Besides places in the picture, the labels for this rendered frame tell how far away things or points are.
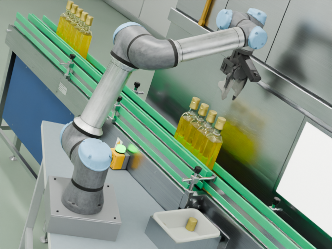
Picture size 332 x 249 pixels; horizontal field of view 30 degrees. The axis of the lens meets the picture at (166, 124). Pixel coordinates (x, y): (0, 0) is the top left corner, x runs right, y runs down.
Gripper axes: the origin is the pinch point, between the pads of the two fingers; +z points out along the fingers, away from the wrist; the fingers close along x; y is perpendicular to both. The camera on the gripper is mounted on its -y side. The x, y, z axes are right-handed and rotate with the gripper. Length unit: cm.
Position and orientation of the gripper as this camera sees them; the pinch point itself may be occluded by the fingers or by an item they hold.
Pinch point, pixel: (229, 98)
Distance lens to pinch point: 244.8
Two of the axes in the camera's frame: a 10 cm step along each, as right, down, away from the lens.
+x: -7.8, -0.1, -6.3
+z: -3.0, 8.8, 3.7
